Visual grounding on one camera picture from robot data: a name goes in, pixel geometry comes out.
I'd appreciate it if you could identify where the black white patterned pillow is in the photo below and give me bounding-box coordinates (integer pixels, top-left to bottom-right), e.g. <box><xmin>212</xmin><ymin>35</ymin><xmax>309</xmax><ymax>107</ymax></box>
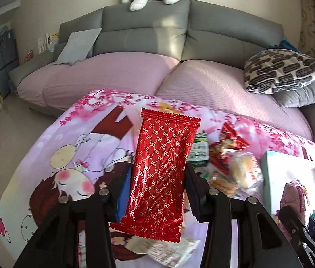
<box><xmin>244</xmin><ymin>49</ymin><xmax>315</xmax><ymax>95</ymax></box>

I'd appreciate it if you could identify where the grey pillow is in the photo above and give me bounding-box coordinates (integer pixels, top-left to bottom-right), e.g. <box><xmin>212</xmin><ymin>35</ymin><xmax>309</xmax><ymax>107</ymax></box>
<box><xmin>273</xmin><ymin>79</ymin><xmax>315</xmax><ymax>109</ymax></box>

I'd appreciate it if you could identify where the red rice cracker packet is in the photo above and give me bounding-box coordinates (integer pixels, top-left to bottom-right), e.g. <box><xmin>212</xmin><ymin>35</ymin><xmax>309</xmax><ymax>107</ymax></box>
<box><xmin>208</xmin><ymin>123</ymin><xmax>250</xmax><ymax>174</ymax></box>

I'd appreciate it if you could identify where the clear bread packet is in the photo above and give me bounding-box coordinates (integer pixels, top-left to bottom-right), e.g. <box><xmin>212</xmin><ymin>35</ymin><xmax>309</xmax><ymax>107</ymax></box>
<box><xmin>228</xmin><ymin>152</ymin><xmax>264</xmax><ymax>194</ymax></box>

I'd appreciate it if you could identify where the pale snack packet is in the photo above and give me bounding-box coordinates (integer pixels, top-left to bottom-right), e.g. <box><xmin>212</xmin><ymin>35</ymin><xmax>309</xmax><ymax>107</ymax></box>
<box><xmin>125</xmin><ymin>234</ymin><xmax>201</xmax><ymax>268</ymax></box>

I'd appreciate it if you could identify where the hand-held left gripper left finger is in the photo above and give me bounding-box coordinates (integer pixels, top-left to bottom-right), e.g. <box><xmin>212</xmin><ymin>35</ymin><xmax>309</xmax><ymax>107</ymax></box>
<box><xmin>14</xmin><ymin>162</ymin><xmax>133</xmax><ymax>268</ymax></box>

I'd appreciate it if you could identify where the light green box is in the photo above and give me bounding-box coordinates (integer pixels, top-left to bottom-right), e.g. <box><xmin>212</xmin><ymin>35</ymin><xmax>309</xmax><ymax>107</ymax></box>
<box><xmin>260</xmin><ymin>150</ymin><xmax>315</xmax><ymax>229</ymax></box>

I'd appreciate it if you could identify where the blue cloth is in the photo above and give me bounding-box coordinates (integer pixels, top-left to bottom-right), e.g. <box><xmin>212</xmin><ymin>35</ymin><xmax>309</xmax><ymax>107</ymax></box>
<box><xmin>269</xmin><ymin>38</ymin><xmax>300</xmax><ymax>53</ymax></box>

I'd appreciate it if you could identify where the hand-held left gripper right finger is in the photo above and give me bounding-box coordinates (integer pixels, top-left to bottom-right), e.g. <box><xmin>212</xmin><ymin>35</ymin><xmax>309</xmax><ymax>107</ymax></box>
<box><xmin>185</xmin><ymin>162</ymin><xmax>303</xmax><ymax>268</ymax></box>

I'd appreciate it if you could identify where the pink printed blanket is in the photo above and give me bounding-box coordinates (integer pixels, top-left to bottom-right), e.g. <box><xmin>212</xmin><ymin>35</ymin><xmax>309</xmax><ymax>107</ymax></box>
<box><xmin>0</xmin><ymin>89</ymin><xmax>315</xmax><ymax>268</ymax></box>

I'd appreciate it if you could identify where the grey-blue refrigerator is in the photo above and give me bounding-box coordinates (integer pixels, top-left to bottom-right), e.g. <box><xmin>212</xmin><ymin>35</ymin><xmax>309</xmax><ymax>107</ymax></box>
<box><xmin>0</xmin><ymin>29</ymin><xmax>20</xmax><ymax>98</ymax></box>

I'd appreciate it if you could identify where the red patterned snack packet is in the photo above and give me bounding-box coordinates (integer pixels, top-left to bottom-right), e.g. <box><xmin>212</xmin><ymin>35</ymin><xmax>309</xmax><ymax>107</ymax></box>
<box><xmin>109</xmin><ymin>107</ymin><xmax>202</xmax><ymax>243</ymax></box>

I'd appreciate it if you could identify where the green-edged round biscuit packet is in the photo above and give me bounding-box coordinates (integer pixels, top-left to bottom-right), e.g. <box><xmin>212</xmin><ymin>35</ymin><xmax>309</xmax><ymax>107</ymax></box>
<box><xmin>206</xmin><ymin>170</ymin><xmax>237</xmax><ymax>199</ymax></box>

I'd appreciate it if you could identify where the yellow cake packet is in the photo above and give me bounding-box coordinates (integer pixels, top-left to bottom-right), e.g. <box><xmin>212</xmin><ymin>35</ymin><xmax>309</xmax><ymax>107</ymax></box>
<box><xmin>157</xmin><ymin>102</ymin><xmax>184</xmax><ymax>115</ymax></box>

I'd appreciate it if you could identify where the grey sofa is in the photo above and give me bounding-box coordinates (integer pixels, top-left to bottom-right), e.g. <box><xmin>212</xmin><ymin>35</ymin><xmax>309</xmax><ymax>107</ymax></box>
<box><xmin>9</xmin><ymin>0</ymin><xmax>315</xmax><ymax>146</ymax></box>

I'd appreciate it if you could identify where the green biscuit packet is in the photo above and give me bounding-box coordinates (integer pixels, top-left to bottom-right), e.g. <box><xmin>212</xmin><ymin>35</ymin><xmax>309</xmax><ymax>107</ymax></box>
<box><xmin>188</xmin><ymin>132</ymin><xmax>209</xmax><ymax>168</ymax></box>

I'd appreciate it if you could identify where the pink sofa cover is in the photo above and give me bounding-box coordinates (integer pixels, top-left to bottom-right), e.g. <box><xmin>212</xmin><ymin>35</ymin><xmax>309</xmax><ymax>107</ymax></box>
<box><xmin>16</xmin><ymin>52</ymin><xmax>314</xmax><ymax>140</ymax></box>

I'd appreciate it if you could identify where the light grey cushion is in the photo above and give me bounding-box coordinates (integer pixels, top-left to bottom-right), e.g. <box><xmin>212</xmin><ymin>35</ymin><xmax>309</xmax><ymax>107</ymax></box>
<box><xmin>56</xmin><ymin>28</ymin><xmax>102</xmax><ymax>66</ymax></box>

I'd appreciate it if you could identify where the white wall panel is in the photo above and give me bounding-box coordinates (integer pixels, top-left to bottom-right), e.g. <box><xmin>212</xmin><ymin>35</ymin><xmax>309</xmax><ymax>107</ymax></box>
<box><xmin>38</xmin><ymin>33</ymin><xmax>48</xmax><ymax>54</ymax></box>

